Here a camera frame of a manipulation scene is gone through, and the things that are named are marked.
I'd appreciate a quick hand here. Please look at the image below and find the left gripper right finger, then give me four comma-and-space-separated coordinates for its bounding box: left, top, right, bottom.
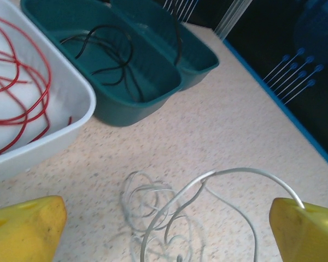
270, 198, 328, 262

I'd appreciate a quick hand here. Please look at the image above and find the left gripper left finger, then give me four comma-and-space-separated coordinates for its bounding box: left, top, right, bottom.
0, 195, 68, 262

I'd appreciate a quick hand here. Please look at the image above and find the white cable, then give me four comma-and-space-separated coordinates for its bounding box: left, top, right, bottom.
139, 166, 307, 262
121, 170, 260, 262

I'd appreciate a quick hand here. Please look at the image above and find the red cable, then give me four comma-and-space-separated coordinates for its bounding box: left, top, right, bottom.
0, 49, 73, 159
0, 12, 52, 159

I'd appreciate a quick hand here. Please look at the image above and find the black cable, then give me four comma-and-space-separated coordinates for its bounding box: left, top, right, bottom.
59, 24, 134, 72
90, 61, 145, 102

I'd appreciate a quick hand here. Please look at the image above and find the white plastic bin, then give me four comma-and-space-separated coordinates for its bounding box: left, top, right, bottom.
0, 0, 97, 186

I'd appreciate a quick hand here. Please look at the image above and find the teal plastic bin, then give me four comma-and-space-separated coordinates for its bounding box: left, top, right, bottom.
20, 0, 184, 128
109, 0, 220, 92

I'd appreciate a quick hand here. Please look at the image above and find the aluminium frame post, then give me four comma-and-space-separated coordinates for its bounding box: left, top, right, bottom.
215, 0, 254, 41

